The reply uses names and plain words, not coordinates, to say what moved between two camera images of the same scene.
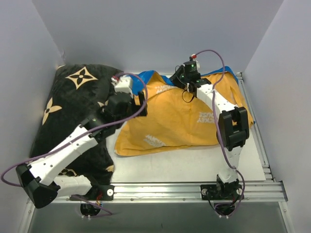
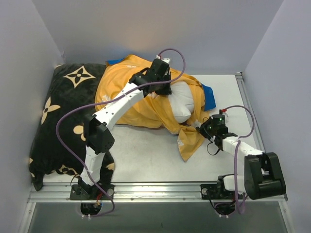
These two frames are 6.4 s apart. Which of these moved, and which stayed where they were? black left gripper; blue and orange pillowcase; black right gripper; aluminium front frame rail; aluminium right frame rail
Moved: black right gripper; blue and orange pillowcase; black left gripper
Stayed: aluminium front frame rail; aluminium right frame rail
